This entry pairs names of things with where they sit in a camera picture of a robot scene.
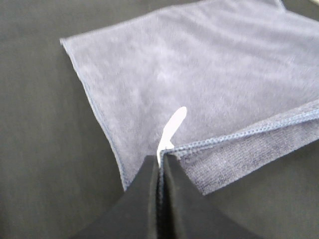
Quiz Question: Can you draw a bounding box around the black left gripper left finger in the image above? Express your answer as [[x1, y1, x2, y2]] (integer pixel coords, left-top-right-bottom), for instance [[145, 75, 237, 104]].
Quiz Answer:
[[72, 155, 159, 239]]

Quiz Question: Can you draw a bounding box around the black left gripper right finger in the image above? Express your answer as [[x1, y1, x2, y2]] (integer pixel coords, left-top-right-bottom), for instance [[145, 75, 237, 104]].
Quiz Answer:
[[159, 154, 252, 239]]

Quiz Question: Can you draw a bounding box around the grey-blue microfibre towel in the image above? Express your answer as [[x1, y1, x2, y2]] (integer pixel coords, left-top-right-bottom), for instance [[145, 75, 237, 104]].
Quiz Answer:
[[60, 0, 319, 194]]

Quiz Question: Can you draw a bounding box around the black table cloth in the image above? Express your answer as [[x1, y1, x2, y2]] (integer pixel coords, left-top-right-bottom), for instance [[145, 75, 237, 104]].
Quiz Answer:
[[0, 0, 319, 239]]

